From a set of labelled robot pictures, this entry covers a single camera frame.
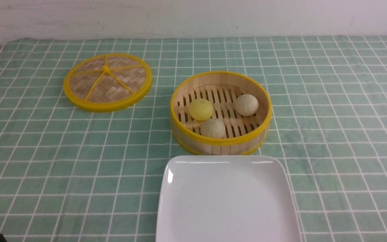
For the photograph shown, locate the yellow steamed bun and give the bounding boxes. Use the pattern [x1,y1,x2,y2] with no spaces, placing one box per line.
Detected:
[188,98,215,121]

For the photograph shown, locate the white steamed bun front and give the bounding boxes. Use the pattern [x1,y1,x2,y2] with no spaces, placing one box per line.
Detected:
[200,119,226,139]

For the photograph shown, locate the white steamed bun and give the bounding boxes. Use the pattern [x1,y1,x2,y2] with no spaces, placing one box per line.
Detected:
[233,94,259,116]
[200,119,226,139]

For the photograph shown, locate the white square plate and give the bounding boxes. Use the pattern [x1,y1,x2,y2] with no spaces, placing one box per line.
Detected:
[155,155,302,242]

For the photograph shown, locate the green checkered tablecloth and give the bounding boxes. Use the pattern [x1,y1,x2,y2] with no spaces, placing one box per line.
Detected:
[0,36,387,242]

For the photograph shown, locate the yellow-rimmed bamboo steamer lid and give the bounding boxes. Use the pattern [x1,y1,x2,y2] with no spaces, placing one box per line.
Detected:
[63,53,152,112]

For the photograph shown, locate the yellow-rimmed bamboo steamer basket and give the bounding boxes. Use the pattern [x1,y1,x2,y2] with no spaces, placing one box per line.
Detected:
[170,71,273,155]

